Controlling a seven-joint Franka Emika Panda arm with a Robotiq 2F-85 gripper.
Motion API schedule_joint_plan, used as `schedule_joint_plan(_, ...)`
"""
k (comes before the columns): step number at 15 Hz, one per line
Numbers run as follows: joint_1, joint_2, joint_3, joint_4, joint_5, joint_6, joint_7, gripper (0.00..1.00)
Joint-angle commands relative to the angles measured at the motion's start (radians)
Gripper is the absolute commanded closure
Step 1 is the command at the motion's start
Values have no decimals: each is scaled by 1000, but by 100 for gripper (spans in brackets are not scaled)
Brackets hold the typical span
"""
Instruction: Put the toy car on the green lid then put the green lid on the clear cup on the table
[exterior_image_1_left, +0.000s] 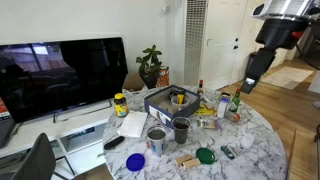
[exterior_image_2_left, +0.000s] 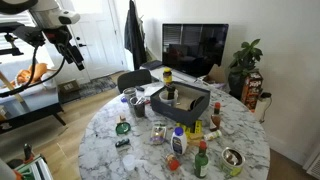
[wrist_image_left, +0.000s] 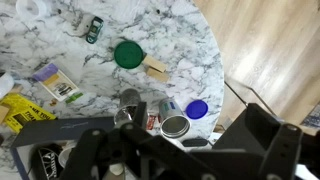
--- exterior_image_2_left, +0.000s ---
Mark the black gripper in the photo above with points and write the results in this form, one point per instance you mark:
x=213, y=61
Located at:
x=61, y=40

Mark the green round lid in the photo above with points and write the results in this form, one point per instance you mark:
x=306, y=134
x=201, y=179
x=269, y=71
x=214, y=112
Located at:
x=123, y=128

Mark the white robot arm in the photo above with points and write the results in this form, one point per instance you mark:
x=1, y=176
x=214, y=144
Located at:
x=50, y=13

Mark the orange plush toy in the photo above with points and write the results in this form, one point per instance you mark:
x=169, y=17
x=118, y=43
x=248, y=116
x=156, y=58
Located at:
x=25, y=76

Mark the blue round lid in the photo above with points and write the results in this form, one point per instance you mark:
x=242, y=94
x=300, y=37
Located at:
x=123, y=99

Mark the clear cup with dark contents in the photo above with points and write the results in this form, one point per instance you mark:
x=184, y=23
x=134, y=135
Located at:
x=139, y=108

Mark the jar with yellow lid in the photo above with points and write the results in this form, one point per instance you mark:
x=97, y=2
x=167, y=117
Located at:
x=167, y=76

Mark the translucent white plastic cup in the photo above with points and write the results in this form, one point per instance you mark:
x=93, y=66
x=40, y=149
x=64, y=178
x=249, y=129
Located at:
x=128, y=162

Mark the small jar with red lid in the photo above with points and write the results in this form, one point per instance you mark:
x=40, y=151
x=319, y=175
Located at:
x=172, y=162

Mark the cardboard box with label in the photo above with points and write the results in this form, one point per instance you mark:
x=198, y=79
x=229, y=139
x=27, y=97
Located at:
x=68, y=86

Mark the white door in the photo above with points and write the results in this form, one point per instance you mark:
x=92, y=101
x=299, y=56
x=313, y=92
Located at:
x=100, y=40

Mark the grey patterned rug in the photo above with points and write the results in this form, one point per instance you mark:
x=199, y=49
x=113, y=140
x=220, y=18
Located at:
x=95, y=86

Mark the grey couch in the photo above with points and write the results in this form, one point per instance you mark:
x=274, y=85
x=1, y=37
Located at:
x=33, y=95

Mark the dark hanging jacket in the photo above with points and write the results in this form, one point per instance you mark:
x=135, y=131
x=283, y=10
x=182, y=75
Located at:
x=133, y=36

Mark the silver metal can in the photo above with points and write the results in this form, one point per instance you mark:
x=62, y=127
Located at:
x=128, y=94

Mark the black remote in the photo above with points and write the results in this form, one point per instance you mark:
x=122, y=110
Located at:
x=139, y=88

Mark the small wooden block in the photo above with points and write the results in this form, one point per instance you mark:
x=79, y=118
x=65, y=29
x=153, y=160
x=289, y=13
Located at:
x=123, y=117
x=118, y=120
x=196, y=136
x=193, y=142

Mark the white flat sheet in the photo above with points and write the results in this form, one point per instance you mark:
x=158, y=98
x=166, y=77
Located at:
x=152, y=90

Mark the dark brown bottle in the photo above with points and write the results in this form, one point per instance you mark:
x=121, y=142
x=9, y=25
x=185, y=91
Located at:
x=171, y=90

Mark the black bottle with red band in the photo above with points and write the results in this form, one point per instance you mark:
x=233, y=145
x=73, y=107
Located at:
x=28, y=151

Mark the white television cabinet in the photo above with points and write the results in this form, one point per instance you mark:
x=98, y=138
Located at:
x=180, y=76

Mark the dark grey open box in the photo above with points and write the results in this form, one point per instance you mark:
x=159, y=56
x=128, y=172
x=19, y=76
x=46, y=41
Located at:
x=173, y=113

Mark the green and white crate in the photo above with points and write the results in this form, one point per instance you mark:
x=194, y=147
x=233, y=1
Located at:
x=33, y=168

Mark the black flat screen television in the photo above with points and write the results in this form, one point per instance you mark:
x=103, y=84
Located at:
x=195, y=46

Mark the black round object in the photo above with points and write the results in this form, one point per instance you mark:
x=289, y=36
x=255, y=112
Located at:
x=196, y=102

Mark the white bottle with blue cap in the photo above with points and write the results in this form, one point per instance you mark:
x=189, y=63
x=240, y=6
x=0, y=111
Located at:
x=179, y=141

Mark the open brown cardboard box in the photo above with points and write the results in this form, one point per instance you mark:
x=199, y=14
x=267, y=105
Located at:
x=216, y=75

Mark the hot sauce bottle red cap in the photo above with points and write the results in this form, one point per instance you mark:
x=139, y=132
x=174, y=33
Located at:
x=215, y=118

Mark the small white bottle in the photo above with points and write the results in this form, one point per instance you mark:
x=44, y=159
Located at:
x=212, y=135

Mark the green glass bottle red cap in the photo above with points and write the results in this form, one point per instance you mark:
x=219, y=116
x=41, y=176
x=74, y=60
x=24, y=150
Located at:
x=201, y=163

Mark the potted green plant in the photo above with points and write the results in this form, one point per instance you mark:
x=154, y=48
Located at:
x=245, y=60

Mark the orange game box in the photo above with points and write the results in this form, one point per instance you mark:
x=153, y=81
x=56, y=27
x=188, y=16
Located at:
x=251, y=90

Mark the open tin can green label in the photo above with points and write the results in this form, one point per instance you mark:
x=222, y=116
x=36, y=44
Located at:
x=231, y=165

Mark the white floor vent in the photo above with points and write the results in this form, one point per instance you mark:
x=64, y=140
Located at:
x=314, y=166

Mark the black camera stand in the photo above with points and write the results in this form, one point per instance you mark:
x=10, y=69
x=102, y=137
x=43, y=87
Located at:
x=13, y=33

